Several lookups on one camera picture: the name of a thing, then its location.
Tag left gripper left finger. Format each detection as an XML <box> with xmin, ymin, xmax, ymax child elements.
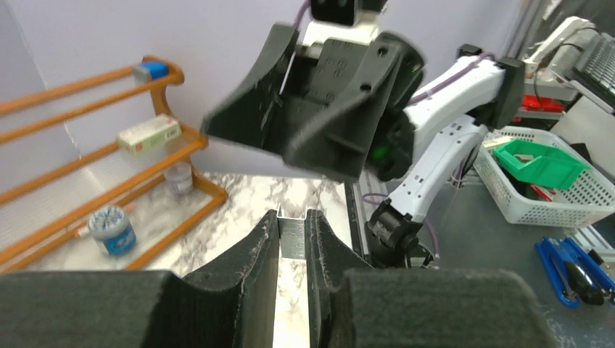
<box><xmin>1</xmin><ymin>210</ymin><xmax>279</xmax><ymax>347</ymax></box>

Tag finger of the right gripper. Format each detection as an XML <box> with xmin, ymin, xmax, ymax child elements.
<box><xmin>283</xmin><ymin>32</ymin><xmax>424</xmax><ymax>181</ymax></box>
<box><xmin>200</xmin><ymin>23</ymin><xmax>299</xmax><ymax>152</ymax></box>

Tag blue white cup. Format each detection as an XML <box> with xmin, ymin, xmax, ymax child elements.
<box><xmin>87</xmin><ymin>206</ymin><xmax>136</xmax><ymax>257</ymax></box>

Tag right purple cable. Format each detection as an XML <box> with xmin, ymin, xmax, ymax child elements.
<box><xmin>408</xmin><ymin>51</ymin><xmax>496</xmax><ymax>107</ymax></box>

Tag blue black hand tool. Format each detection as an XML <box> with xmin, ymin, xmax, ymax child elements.
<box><xmin>534</xmin><ymin>237</ymin><xmax>614</xmax><ymax>309</ymax></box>

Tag white red carton box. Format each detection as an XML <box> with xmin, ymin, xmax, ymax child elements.
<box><xmin>116</xmin><ymin>114</ymin><xmax>182</xmax><ymax>157</ymax></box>

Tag orange wooden shelf rack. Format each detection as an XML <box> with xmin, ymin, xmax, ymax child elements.
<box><xmin>0</xmin><ymin>56</ymin><xmax>229</xmax><ymax>275</ymax></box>

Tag green plastic bin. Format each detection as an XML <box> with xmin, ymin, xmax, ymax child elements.
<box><xmin>493</xmin><ymin>138</ymin><xmax>590</xmax><ymax>190</ymax></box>

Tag white perforated basket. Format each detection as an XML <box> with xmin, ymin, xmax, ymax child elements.
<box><xmin>474</xmin><ymin>147</ymin><xmax>614</xmax><ymax>228</ymax></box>

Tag white bottle behind rack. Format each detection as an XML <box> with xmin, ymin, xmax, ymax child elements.
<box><xmin>163</xmin><ymin>162</ymin><xmax>193</xmax><ymax>194</ymax></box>

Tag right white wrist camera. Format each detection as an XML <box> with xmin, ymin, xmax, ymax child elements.
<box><xmin>294</xmin><ymin>0</ymin><xmax>387</xmax><ymax>46</ymax></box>

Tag blue cube on shelf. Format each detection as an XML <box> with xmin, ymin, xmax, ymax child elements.
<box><xmin>131</xmin><ymin>61</ymin><xmax>169</xmax><ymax>83</ymax></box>

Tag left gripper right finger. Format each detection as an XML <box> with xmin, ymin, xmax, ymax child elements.
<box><xmin>305</xmin><ymin>210</ymin><xmax>556</xmax><ymax>347</ymax></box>

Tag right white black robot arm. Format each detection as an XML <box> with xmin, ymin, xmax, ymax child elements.
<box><xmin>201</xmin><ymin>21</ymin><xmax>524</xmax><ymax>268</ymax></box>

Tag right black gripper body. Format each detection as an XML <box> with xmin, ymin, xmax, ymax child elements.
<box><xmin>278</xmin><ymin>39</ymin><xmax>384</xmax><ymax>144</ymax></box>

